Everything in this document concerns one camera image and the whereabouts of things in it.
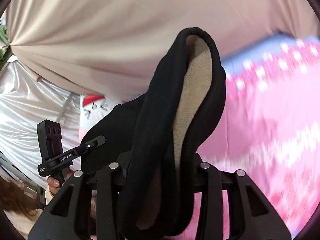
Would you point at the white pink cartoon pillow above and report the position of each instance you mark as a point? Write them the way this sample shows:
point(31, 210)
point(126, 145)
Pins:
point(92, 109)

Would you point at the cream sleeve left forearm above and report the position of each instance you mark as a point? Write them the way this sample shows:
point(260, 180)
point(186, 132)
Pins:
point(50, 193)

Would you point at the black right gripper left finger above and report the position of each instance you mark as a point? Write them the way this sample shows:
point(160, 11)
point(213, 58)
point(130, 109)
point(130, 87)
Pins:
point(67, 216)

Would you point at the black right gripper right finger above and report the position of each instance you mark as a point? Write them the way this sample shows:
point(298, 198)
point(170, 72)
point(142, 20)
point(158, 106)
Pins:
point(234, 196)

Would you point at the white satin fabric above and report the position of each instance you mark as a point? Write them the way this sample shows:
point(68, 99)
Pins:
point(25, 103)

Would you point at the black fleece-lined pants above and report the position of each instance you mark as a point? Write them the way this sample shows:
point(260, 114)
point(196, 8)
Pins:
point(161, 131)

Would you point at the person's left hand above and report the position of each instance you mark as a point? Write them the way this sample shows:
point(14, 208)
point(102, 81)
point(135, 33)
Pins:
point(53, 185)

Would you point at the pink blue floral bedsheet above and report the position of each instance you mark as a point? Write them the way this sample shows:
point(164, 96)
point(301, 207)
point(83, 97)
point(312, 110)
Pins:
point(270, 125)

